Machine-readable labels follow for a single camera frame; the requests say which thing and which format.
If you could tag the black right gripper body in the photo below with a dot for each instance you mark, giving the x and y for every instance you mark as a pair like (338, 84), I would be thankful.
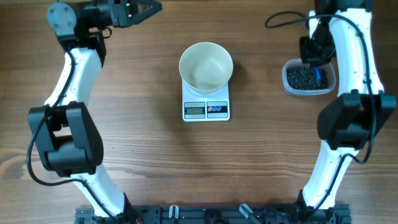
(316, 50)

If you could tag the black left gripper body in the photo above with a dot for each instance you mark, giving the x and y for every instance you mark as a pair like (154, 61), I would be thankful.
(117, 14)

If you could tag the pink scoop blue handle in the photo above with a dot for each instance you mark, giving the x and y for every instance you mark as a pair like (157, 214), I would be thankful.
(317, 72)

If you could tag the white bowl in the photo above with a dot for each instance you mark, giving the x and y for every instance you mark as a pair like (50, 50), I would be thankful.
(206, 67)

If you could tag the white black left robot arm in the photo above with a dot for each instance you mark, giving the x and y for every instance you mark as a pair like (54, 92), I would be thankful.
(63, 131)

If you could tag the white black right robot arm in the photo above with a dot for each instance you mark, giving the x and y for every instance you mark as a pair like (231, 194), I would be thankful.
(348, 125)

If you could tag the white digital kitchen scale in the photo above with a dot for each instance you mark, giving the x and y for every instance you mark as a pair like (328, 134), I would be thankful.
(212, 106)

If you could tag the clear container of black beans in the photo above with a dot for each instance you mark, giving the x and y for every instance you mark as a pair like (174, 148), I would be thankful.
(299, 79)

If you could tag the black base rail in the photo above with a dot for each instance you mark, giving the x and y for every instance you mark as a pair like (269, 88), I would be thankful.
(279, 213)

